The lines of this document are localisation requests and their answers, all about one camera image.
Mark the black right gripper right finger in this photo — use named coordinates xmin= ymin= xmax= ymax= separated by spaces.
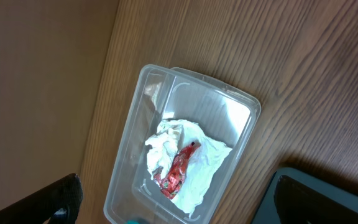
xmin=273 ymin=175 xmax=358 ymax=224

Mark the large white napkin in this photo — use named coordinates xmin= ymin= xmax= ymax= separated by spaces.
xmin=145 ymin=119 xmax=232 ymax=216

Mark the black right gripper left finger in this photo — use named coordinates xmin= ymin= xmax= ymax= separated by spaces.
xmin=0 ymin=173 xmax=83 ymax=224

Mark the clear plastic waste bin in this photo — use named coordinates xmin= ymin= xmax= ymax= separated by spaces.
xmin=104 ymin=65 xmax=261 ymax=223

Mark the teal serving tray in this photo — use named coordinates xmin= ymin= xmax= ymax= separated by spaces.
xmin=125 ymin=220 xmax=143 ymax=224

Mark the red foil snack wrapper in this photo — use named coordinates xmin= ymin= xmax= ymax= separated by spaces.
xmin=152 ymin=142 xmax=201 ymax=200

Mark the black rectangular tray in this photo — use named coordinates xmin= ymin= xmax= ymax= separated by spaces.
xmin=252 ymin=167 xmax=358 ymax=223

